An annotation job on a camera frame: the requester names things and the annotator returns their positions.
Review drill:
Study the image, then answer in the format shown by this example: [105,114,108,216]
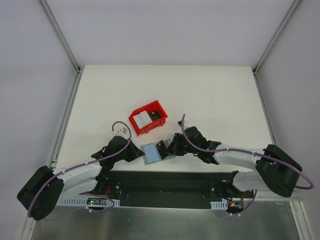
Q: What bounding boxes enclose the green leather card holder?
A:
[141,142,175,165]

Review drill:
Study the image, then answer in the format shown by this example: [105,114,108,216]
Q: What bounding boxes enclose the red plastic card bin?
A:
[128,100,168,136]

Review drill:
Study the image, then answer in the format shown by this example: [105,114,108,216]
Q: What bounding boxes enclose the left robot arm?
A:
[17,136,144,221]

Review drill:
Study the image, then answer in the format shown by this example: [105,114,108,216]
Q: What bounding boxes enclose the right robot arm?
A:
[165,126,302,198]

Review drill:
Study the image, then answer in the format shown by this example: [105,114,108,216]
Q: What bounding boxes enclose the white cards stack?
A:
[133,111,152,129]

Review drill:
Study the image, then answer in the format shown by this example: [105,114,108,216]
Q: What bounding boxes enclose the dark cards in bin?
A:
[148,110,163,122]

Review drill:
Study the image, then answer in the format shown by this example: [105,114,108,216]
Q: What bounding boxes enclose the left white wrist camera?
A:
[116,127,130,137]

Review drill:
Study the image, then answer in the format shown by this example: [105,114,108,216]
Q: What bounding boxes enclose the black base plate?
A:
[90,170,253,209]

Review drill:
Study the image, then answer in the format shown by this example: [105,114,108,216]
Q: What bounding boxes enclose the right white cable duct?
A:
[210,200,228,211]

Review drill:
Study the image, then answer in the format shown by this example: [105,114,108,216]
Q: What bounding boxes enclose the white cable duct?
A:
[57,196,120,208]
[210,200,228,211]

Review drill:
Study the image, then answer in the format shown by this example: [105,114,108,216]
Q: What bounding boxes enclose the left white cable duct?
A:
[57,196,120,208]

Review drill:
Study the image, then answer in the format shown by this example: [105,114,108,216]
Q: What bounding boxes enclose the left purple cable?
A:
[26,121,133,219]

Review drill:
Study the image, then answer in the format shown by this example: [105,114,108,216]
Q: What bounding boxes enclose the purple cable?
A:
[180,113,315,190]
[26,121,133,219]

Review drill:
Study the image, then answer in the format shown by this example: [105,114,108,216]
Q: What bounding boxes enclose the left aluminium frame rail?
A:
[14,0,85,240]

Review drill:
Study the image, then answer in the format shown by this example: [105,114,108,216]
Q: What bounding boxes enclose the aluminium frame rail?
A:
[253,0,320,240]
[14,0,85,240]

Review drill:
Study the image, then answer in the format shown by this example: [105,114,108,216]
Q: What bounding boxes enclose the right aluminium frame rail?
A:
[253,0,320,240]

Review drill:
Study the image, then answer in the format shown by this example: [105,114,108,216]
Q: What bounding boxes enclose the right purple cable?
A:
[180,113,315,190]

